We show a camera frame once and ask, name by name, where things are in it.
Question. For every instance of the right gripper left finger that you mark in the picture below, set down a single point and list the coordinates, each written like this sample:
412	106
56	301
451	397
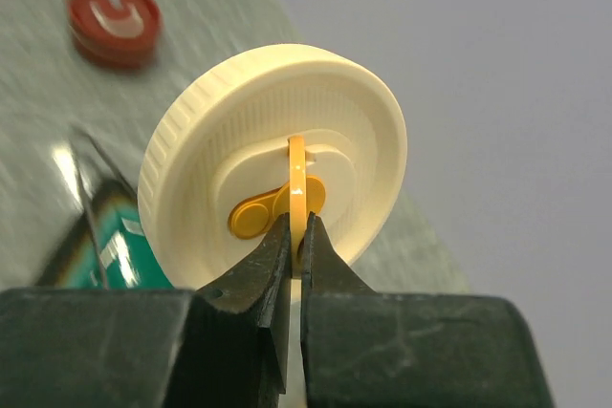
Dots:
224	345

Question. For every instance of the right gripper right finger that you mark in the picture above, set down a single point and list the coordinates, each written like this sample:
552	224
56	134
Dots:
364	348

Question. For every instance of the cream round lid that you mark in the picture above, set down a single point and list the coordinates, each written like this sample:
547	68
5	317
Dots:
225	139

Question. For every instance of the metal tongs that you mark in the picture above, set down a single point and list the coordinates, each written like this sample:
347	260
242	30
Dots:
78	133

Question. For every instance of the red round lid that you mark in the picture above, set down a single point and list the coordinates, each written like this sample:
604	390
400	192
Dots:
118	34

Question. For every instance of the teal square plate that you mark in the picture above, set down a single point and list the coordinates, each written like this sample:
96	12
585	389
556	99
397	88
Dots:
126	254

